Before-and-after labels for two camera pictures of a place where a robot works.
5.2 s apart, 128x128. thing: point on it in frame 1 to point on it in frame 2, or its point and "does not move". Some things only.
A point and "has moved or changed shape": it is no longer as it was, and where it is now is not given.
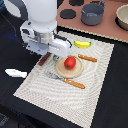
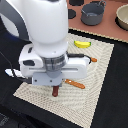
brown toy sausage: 44,58 has moved or changed shape
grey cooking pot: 92,13 does not move
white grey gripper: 44,42 to 51,71
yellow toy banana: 81,44 does not move
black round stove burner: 68,13 does not move
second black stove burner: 76,2 does not move
